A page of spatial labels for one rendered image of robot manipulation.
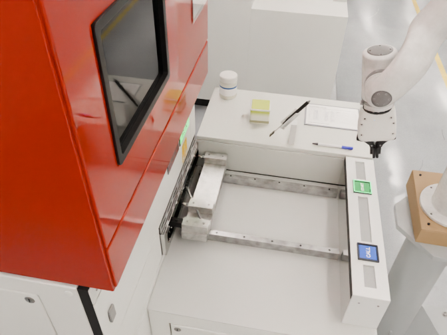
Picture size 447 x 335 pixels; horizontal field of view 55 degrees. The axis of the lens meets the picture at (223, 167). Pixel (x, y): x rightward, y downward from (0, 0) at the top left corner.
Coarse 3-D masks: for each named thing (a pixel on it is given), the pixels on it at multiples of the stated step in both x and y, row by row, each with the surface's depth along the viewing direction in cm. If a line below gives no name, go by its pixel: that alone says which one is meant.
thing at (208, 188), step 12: (204, 168) 154; (216, 168) 154; (204, 180) 149; (216, 180) 149; (204, 192) 145; (216, 192) 145; (216, 204) 144; (192, 216) 136; (204, 216) 137; (204, 240) 132
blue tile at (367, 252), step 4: (360, 248) 118; (364, 248) 118; (368, 248) 118; (372, 248) 118; (360, 252) 117; (364, 252) 117; (368, 252) 117; (372, 252) 117; (360, 256) 116; (364, 256) 116; (368, 256) 116; (372, 256) 116
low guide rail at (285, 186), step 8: (224, 176) 155; (232, 176) 155; (240, 176) 155; (240, 184) 156; (248, 184) 155; (256, 184) 155; (264, 184) 154; (272, 184) 153; (280, 184) 153; (288, 184) 153; (296, 184) 153; (304, 184) 153; (296, 192) 154; (304, 192) 153; (312, 192) 152; (320, 192) 152; (328, 192) 151; (336, 192) 150
